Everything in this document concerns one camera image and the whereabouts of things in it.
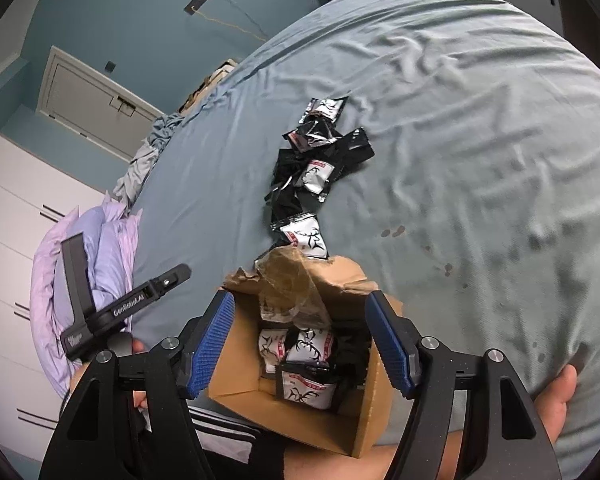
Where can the brown cardboard box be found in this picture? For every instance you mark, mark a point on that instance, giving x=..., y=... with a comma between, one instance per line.
x=235, y=360

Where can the dark wall switch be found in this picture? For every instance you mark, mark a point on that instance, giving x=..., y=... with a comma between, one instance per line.
x=110, y=67

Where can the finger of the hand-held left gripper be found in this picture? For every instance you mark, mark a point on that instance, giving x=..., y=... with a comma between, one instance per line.
x=172, y=277
x=77, y=275

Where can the black striped shorts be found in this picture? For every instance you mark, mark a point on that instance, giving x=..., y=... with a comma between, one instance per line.
x=230, y=440

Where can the person's bare leg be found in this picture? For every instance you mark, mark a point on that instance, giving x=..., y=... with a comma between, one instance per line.
x=555, y=400

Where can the row of snack packets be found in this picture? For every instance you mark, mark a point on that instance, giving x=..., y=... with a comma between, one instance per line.
x=307, y=175

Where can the white panel door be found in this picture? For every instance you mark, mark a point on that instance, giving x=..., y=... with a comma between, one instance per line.
x=80, y=100

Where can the flat brown carton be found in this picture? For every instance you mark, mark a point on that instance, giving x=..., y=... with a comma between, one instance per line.
x=215, y=80

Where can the crumpled grey cloth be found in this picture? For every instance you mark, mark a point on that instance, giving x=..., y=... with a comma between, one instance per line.
x=137, y=170

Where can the purple duvet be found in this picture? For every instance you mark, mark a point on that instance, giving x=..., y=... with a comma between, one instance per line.
x=115, y=240

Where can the crumpled blue cloth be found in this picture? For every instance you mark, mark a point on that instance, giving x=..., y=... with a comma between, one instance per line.
x=165, y=127

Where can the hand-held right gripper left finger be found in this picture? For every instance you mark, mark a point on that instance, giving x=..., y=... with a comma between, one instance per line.
x=212, y=345

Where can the person's left hand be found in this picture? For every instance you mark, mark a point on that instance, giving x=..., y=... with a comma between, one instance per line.
x=137, y=347

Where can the torn brown packing tape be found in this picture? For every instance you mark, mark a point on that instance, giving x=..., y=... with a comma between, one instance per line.
x=290, y=280

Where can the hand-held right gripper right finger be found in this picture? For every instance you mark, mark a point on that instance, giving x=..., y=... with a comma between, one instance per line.
x=390, y=345

